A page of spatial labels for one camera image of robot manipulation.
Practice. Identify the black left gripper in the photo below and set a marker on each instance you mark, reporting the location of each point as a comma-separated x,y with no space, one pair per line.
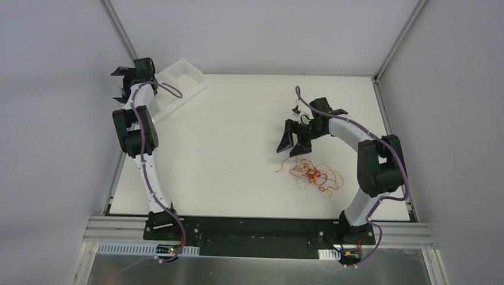
128,79

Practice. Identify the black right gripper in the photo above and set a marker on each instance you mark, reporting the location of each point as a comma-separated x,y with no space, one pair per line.
298,133

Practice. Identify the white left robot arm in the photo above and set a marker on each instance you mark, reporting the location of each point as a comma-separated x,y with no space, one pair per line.
138,139

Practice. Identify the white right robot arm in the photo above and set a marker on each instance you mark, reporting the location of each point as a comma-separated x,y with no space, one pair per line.
380,162

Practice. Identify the white divided plastic tray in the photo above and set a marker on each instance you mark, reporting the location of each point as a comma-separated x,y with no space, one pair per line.
180,82

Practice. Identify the right controller board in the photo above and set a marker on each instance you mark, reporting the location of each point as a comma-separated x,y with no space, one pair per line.
350,257

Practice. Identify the controller board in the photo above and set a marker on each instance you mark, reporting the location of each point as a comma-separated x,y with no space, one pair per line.
350,257
165,249

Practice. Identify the left controller board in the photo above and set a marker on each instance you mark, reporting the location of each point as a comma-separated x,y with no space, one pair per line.
165,249

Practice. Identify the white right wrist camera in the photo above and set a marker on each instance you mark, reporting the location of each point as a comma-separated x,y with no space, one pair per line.
296,112

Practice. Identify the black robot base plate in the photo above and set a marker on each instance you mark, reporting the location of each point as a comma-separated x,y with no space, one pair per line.
262,237

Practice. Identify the aluminium frame rail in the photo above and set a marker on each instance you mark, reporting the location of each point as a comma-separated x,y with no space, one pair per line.
113,251

